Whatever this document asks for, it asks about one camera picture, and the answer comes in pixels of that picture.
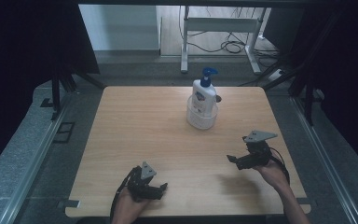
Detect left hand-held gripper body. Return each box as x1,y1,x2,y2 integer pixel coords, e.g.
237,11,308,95
126,161,165,203

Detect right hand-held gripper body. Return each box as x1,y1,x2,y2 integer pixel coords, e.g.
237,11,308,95
236,130,279,171

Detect white mesh basket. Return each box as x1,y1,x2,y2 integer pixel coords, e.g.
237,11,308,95
186,94,220,131

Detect white pump bottle blue cap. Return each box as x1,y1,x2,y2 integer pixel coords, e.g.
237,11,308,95
191,66,219,119

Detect person's right hand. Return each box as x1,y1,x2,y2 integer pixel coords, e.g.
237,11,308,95
254,159,289,191

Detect person's left hand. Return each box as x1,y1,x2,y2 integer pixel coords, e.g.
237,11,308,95
111,188,153,224

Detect black tripod stand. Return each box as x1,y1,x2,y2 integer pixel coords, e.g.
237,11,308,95
49,63,107,121
239,59,324,127

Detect white power strip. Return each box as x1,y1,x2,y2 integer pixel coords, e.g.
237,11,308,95
268,68,285,81

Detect black curtain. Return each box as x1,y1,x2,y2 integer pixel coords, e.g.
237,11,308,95
262,0,358,177
0,0,101,181

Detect right hand-held gripper cable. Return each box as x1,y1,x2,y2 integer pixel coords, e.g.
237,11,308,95
268,147,292,185

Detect aluminium floor rail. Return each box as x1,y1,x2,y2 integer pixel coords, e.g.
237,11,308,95
0,92,73,224
290,95,358,224

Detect black floor cables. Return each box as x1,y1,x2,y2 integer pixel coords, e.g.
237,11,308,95
178,5,282,60

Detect black floor bracket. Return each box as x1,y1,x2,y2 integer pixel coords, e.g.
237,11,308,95
39,97,56,109

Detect white desk frame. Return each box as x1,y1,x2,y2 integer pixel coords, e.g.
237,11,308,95
180,5,272,76

